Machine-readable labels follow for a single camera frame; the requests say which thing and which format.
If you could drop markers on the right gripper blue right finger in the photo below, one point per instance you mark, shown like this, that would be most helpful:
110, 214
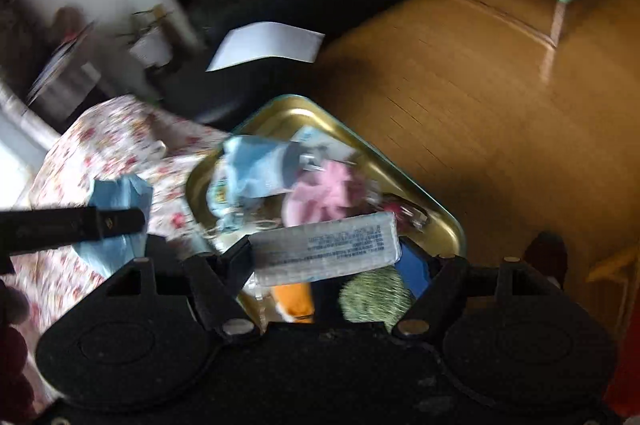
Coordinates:
437, 285

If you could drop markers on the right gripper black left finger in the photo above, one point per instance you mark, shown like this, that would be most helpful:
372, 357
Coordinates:
216, 281

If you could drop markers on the green curly scrunchie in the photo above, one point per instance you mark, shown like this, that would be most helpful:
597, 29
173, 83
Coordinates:
379, 295

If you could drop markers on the pink leopard hair clip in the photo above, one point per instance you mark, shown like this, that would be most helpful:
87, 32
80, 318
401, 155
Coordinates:
408, 215

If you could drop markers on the small white tissue packet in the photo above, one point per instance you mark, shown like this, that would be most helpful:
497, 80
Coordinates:
322, 251

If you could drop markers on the orange navy fabric pouch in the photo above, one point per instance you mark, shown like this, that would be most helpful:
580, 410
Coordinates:
294, 302

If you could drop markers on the blue surgical masks pile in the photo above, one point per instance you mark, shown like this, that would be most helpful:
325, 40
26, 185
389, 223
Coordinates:
123, 206

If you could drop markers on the pink drawstring pouch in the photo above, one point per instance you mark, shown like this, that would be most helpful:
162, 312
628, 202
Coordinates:
334, 192

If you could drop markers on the blue face mask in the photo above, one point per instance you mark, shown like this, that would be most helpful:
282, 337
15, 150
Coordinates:
257, 167

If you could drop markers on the large white tissue packet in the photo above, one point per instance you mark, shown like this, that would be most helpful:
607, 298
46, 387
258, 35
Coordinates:
325, 145

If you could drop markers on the floral tablecloth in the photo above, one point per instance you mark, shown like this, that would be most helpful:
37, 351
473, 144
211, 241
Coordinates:
117, 137

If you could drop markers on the teal gold metal tin tray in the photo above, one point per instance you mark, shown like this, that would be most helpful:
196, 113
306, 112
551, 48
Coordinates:
279, 120

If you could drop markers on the dark side table with magazines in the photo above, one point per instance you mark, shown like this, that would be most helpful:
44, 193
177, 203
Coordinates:
89, 60

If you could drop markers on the potted plant white pot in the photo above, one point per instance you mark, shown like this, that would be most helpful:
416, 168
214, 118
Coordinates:
148, 41

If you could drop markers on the white paper sheet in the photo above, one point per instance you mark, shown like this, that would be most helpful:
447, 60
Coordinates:
266, 40

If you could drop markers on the black leather sofa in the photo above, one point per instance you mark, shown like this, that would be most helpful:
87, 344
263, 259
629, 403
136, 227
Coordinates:
225, 97

